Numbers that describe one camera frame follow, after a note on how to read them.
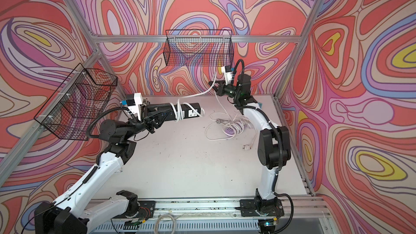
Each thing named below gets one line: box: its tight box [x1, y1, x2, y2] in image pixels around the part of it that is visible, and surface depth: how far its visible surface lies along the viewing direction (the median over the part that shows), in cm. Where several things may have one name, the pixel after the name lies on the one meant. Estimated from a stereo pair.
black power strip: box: [169, 102, 201, 120], surface depth 59 cm
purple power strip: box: [225, 126, 235, 135], surface depth 95 cm
